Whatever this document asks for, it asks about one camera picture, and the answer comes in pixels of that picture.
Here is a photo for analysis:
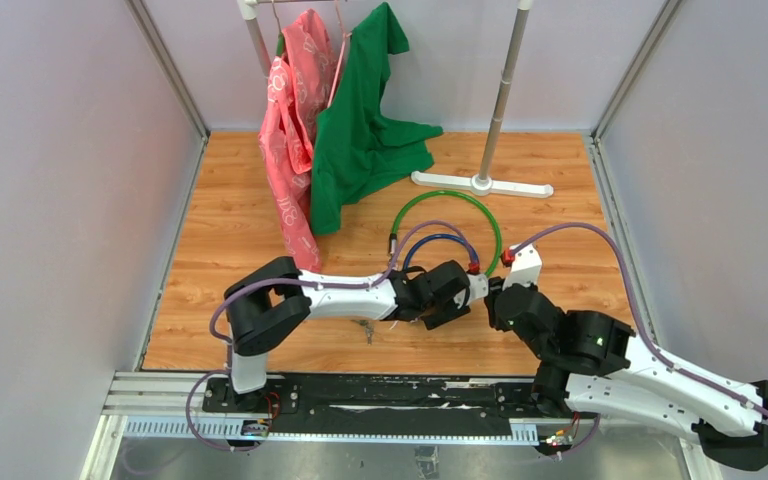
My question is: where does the blue cable lock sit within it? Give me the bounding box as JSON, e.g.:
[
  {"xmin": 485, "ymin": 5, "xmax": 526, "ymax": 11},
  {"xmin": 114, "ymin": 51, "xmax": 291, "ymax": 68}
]
[{"xmin": 402, "ymin": 233, "xmax": 481, "ymax": 273}]

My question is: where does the green cable lock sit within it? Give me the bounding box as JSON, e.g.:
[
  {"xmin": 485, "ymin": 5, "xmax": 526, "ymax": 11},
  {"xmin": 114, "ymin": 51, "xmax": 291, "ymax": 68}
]
[{"xmin": 387, "ymin": 189, "xmax": 505, "ymax": 275}]

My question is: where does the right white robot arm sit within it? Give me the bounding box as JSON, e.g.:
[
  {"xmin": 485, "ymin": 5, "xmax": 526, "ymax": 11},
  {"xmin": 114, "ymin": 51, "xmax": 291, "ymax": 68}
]
[{"xmin": 485, "ymin": 277, "xmax": 768, "ymax": 472}]

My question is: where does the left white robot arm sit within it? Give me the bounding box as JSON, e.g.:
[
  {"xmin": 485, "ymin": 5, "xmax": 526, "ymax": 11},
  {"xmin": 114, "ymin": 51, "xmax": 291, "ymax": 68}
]
[{"xmin": 217, "ymin": 256, "xmax": 489, "ymax": 413}]

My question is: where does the white clothes rack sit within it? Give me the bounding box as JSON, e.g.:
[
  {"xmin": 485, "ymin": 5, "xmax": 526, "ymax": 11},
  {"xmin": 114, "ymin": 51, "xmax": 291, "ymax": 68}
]
[{"xmin": 236, "ymin": 0, "xmax": 554, "ymax": 199}]

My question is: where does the right circuit board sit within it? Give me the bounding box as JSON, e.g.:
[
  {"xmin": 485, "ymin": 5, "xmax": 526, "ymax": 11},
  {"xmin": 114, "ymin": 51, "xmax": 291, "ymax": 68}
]
[{"xmin": 539, "ymin": 412, "xmax": 581, "ymax": 456}]

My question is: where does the circuit board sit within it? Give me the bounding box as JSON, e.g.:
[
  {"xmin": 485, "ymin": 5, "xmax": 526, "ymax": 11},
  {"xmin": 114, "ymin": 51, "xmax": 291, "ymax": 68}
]
[
  {"xmin": 539, "ymin": 412, "xmax": 581, "ymax": 456},
  {"xmin": 242, "ymin": 392, "xmax": 281, "ymax": 438}
]

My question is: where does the green t-shirt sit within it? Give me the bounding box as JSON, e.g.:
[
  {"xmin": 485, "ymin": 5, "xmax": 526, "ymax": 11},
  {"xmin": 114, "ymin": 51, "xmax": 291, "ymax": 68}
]
[{"xmin": 309, "ymin": 2, "xmax": 443, "ymax": 236}]

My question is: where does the left circuit board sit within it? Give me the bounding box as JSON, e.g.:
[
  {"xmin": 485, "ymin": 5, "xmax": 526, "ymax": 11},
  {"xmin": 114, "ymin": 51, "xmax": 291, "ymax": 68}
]
[{"xmin": 242, "ymin": 392, "xmax": 281, "ymax": 438}]

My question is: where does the pink patterned garment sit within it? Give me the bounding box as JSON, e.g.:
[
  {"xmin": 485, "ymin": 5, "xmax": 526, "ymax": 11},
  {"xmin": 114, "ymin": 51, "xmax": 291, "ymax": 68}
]
[{"xmin": 258, "ymin": 9, "xmax": 337, "ymax": 271}]

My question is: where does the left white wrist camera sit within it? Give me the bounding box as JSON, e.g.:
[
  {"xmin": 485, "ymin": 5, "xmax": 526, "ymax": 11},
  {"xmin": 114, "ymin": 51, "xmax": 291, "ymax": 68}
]
[{"xmin": 467, "ymin": 273, "xmax": 489, "ymax": 304}]

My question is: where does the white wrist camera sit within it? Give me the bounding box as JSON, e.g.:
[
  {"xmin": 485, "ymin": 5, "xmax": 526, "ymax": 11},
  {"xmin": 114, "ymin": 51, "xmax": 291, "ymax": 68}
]
[
  {"xmin": 500, "ymin": 244, "xmax": 542, "ymax": 289},
  {"xmin": 467, "ymin": 273, "xmax": 489, "ymax": 304}
]

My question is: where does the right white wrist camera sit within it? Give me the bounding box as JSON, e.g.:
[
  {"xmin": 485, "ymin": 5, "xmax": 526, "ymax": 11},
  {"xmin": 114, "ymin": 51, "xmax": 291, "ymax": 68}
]
[{"xmin": 500, "ymin": 244, "xmax": 542, "ymax": 289}]

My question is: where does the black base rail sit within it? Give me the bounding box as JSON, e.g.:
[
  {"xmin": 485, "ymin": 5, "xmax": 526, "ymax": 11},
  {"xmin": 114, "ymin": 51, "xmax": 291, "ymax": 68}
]
[{"xmin": 190, "ymin": 373, "xmax": 573, "ymax": 445}]

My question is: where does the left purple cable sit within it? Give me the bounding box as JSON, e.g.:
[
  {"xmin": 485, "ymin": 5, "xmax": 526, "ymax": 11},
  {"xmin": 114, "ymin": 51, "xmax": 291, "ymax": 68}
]
[{"xmin": 185, "ymin": 220, "xmax": 479, "ymax": 453}]

